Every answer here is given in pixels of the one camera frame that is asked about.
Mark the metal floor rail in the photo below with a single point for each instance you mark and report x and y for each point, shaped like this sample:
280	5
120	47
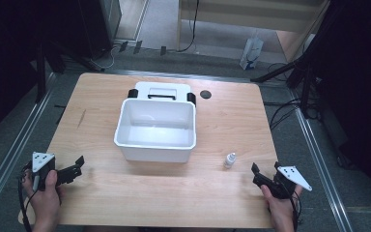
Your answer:
13	151
180	75
322	161

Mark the person's right hand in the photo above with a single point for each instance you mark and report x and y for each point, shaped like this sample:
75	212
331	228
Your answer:
281	209

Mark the white plastic storage box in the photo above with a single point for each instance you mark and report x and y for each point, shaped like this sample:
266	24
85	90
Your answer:
156	130

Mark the black round table grommet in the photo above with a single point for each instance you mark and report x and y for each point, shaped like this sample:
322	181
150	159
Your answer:
205	94

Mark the person's left hand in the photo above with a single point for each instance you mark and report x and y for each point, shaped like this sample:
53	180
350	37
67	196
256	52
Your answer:
45	201

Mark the black tape strip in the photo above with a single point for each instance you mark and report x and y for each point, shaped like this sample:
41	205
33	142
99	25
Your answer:
137	47
123	46
163	50

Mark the small white dropper bottle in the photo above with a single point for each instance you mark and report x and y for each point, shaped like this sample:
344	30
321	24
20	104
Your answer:
230	160

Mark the dark cabinet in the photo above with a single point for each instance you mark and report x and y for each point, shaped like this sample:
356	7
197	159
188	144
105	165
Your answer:
99	25

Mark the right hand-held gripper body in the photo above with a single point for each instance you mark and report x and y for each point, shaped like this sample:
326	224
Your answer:
286	182

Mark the white paper bag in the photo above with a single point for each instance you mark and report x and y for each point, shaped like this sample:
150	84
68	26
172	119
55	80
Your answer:
251	53

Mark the white box lid black latches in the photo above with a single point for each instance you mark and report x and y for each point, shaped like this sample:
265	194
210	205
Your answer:
161	90

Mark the black metal stand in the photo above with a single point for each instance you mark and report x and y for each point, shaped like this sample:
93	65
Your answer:
302	67

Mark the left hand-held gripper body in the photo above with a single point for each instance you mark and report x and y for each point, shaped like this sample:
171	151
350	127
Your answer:
42	162

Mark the light wooden furniture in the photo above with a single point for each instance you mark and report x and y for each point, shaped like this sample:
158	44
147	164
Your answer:
254	16

